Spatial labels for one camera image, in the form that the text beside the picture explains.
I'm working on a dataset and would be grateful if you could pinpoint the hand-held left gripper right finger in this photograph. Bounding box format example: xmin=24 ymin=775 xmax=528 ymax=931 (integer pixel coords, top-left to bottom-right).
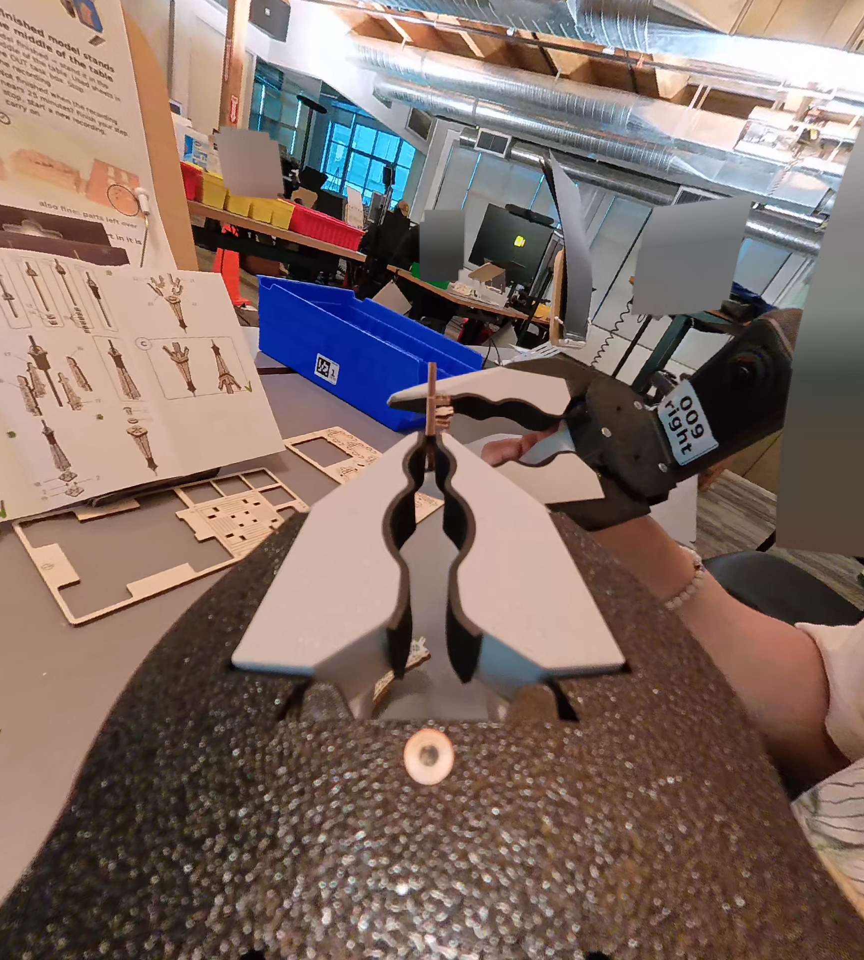
xmin=432 ymin=433 xmax=626 ymax=685

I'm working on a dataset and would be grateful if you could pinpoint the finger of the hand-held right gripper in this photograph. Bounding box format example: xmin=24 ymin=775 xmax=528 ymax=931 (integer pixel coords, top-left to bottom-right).
xmin=522 ymin=450 xmax=607 ymax=508
xmin=387 ymin=358 xmax=590 ymax=435

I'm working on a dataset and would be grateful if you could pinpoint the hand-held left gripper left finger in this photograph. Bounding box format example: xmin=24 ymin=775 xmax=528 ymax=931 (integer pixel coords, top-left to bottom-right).
xmin=231 ymin=431 xmax=433 ymax=680

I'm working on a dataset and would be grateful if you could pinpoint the wooden tower spire piece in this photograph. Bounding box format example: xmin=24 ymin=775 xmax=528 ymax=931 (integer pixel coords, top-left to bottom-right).
xmin=372 ymin=362 xmax=455 ymax=706

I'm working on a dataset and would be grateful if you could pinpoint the person's right forearm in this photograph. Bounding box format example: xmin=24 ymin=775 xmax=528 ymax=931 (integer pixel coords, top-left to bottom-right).
xmin=589 ymin=516 xmax=853 ymax=800

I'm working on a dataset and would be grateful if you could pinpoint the person's right hand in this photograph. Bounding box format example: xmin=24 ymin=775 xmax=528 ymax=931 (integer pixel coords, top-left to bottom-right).
xmin=479 ymin=431 xmax=559 ymax=468

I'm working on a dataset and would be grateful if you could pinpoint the wooden sheet with ornate cutouts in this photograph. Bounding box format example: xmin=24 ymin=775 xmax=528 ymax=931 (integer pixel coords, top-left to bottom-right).
xmin=284 ymin=426 xmax=444 ymax=526

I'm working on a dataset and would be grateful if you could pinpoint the black computer monitor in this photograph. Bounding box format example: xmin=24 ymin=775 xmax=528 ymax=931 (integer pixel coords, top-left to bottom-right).
xmin=469 ymin=204 xmax=557 ymax=290

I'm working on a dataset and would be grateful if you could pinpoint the blue storage bin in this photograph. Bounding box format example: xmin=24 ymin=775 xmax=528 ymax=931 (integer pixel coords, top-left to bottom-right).
xmin=258 ymin=275 xmax=487 ymax=434

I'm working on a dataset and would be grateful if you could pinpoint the long wooden table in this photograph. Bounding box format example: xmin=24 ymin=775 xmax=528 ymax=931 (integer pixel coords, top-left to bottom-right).
xmin=188 ymin=198 xmax=553 ymax=324

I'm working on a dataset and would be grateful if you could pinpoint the black office chair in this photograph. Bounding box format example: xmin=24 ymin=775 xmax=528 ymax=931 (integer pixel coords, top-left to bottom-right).
xmin=702 ymin=551 xmax=864 ymax=625

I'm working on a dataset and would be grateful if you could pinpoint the wooden sheet with grid part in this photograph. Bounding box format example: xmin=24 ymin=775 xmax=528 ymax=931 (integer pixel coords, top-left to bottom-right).
xmin=13 ymin=467 xmax=311 ymax=628

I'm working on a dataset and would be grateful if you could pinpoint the open instruction booklet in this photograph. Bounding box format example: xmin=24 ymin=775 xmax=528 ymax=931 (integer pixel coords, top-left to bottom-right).
xmin=0 ymin=247 xmax=286 ymax=535

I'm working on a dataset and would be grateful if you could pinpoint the brown backing board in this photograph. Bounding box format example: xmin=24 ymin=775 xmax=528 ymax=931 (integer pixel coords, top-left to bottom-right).
xmin=120 ymin=0 xmax=200 ymax=273

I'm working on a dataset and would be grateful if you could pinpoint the dark flat box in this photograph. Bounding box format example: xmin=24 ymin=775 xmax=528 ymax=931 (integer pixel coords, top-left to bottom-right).
xmin=0 ymin=196 xmax=133 ymax=267

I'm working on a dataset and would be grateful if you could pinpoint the printed instruction poster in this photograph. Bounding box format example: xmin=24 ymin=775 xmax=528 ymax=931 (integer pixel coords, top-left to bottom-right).
xmin=0 ymin=0 xmax=155 ymax=270

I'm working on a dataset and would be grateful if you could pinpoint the green metal frame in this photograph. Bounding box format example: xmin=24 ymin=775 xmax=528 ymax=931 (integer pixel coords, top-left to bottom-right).
xmin=664 ymin=303 xmax=751 ymax=391

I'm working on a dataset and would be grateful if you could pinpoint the pale bead bracelet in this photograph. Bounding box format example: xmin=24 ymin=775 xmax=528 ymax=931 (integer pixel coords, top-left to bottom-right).
xmin=663 ymin=543 xmax=706 ymax=612

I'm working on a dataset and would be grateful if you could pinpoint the silver ventilation duct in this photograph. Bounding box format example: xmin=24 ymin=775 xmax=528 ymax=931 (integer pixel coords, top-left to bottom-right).
xmin=372 ymin=78 xmax=710 ymax=204
xmin=349 ymin=33 xmax=658 ymax=136
xmin=567 ymin=0 xmax=864 ymax=57

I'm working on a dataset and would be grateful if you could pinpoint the white peg with cord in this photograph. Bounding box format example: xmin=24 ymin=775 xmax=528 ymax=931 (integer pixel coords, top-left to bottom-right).
xmin=132 ymin=187 xmax=154 ymax=267

